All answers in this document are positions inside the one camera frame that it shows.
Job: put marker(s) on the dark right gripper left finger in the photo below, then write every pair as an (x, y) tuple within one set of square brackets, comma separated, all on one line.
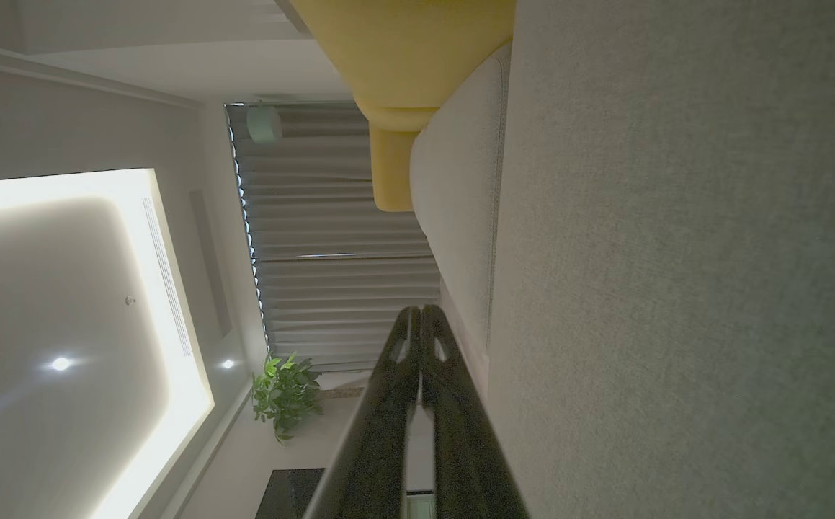
[(377, 432)]

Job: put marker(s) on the grey sofa seat cushion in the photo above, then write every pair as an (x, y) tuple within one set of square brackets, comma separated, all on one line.
[(460, 194)]

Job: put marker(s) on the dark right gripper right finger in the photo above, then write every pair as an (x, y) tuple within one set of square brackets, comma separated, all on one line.
[(464, 447)]

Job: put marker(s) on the green leafy potted plant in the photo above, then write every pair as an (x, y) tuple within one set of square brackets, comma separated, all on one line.
[(287, 396)]

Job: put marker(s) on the yellow sofa backrest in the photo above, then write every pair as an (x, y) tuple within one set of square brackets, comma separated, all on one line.
[(403, 50)]

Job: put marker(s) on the large grey chaise cushion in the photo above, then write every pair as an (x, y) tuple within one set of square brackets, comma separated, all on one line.
[(676, 252)]

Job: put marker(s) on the yellow sofa armrest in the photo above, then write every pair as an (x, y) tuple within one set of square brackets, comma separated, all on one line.
[(390, 169)]

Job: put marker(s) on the grey pleated curtain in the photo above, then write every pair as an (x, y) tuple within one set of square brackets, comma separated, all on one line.
[(316, 216)]

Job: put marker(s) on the pale cylindrical hanging device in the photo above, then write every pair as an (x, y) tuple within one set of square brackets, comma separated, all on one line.
[(264, 122)]

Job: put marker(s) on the dark rectangular panel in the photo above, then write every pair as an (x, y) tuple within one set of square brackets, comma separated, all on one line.
[(291, 496)]

